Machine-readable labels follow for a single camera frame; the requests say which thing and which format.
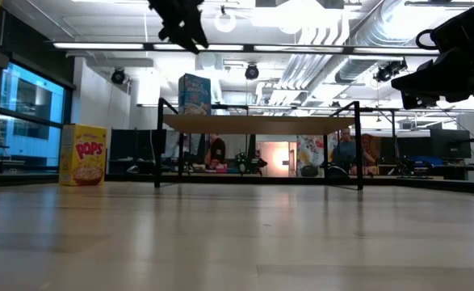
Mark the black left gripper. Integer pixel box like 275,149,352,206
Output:
147,0,210,56

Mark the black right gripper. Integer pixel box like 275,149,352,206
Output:
390,43,474,111

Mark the yellow Corn Pops cereal box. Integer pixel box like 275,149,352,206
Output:
58,123,109,188

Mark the blue Rice Krispies cereal box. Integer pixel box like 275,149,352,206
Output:
177,73,213,116

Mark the black-framed wooden shelf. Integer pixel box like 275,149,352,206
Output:
153,96,365,192

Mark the black ceiling spotlight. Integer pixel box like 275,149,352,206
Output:
373,59,409,84
244,61,261,82
111,67,127,86

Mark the round white ceiling lamp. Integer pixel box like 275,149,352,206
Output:
213,5,238,34

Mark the black computer monitor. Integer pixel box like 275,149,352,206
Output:
136,129,168,162
109,129,137,162
430,128,472,160

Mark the long ceiling light bar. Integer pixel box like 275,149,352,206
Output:
52,40,440,56

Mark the person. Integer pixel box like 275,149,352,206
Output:
203,133,227,171
332,127,377,176

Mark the colourful printed board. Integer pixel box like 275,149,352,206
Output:
296,134,335,177

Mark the blue-lit glass window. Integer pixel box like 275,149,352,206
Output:
0,61,67,169

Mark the black cable loop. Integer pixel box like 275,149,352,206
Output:
415,27,438,52

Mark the silver ventilation duct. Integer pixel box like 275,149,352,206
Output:
334,0,427,85

